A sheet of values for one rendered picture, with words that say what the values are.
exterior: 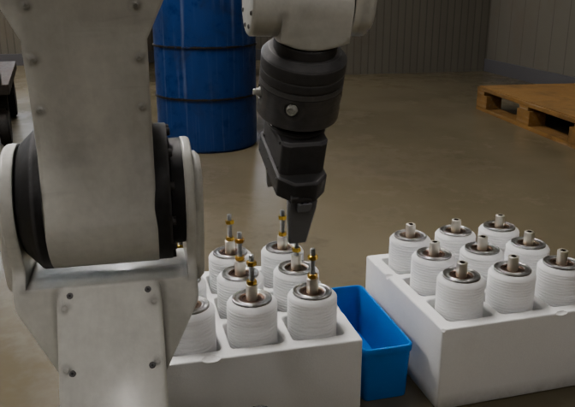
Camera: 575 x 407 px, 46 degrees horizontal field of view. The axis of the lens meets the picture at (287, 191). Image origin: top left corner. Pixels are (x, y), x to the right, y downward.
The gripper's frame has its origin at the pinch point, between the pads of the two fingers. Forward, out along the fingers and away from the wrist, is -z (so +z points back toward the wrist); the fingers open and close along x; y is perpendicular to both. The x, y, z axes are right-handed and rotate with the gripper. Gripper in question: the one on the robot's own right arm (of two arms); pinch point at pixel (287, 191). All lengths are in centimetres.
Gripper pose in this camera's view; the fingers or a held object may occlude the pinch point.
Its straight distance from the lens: 79.7
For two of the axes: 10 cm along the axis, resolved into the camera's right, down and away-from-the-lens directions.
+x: -2.5, -6.0, 7.6
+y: -9.6, 0.7, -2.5
